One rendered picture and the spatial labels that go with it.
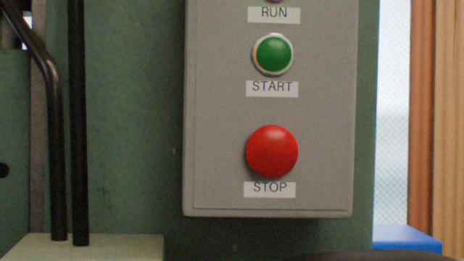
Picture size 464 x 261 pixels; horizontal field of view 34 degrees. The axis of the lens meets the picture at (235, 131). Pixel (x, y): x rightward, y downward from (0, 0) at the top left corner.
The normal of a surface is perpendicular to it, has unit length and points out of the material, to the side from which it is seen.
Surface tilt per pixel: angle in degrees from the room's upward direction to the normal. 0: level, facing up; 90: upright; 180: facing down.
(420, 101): 87
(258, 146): 86
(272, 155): 90
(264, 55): 90
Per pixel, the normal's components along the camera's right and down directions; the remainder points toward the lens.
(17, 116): 0.07, 0.05
